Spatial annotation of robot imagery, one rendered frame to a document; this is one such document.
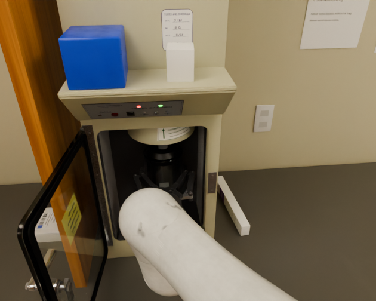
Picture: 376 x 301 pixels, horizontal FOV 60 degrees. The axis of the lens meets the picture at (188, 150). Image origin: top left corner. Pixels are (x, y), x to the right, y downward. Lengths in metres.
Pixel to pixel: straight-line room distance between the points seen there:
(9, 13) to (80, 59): 0.12
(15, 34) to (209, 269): 0.47
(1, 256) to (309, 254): 0.92
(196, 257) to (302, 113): 1.00
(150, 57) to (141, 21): 0.07
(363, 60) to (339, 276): 0.76
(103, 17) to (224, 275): 0.50
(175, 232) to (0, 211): 0.93
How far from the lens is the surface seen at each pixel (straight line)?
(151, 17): 0.68
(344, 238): 1.18
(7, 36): 0.63
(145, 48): 0.69
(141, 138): 0.81
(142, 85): 0.61
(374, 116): 1.52
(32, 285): 0.69
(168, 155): 0.87
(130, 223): 0.54
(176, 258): 0.46
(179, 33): 0.68
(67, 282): 0.67
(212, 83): 0.62
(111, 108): 0.66
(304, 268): 1.05
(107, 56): 0.59
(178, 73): 0.62
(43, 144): 0.70
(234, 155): 1.36
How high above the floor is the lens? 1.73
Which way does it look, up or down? 32 degrees down
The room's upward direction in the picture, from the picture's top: straight up
